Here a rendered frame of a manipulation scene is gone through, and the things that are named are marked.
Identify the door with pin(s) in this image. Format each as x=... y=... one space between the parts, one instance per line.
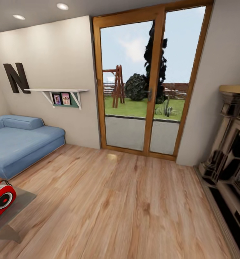
x=146 y=62

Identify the coffee table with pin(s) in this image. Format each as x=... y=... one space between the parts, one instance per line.
x=22 y=200

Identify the sofa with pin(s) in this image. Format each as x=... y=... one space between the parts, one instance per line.
x=24 y=141

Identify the shelf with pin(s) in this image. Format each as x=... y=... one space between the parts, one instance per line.
x=74 y=96

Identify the decorative sign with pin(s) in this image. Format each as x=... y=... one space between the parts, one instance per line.
x=17 y=79

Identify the downlight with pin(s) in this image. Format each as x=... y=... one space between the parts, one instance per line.
x=19 y=17
x=62 y=6

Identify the wood fireplace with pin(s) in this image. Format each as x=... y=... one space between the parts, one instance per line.
x=219 y=175

